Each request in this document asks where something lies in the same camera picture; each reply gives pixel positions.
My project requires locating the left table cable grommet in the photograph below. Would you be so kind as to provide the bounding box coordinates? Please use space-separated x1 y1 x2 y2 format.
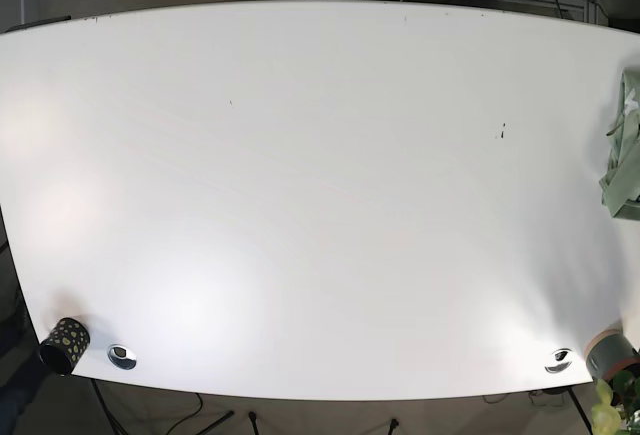
107 344 137 370

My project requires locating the right table cable grommet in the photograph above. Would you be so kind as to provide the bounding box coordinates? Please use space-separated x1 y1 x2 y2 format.
544 348 573 374

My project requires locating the grey plant pot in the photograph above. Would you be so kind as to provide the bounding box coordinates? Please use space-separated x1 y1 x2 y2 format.
584 329 639 382

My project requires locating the table cable grommet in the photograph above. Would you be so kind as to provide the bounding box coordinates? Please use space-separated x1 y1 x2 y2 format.
107 344 137 370
544 348 573 374

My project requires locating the light green T-shirt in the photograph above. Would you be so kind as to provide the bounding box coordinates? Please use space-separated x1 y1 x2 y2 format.
599 66 639 221

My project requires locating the black cup with gold spots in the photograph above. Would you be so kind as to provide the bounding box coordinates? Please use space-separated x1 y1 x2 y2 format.
38 317 91 376

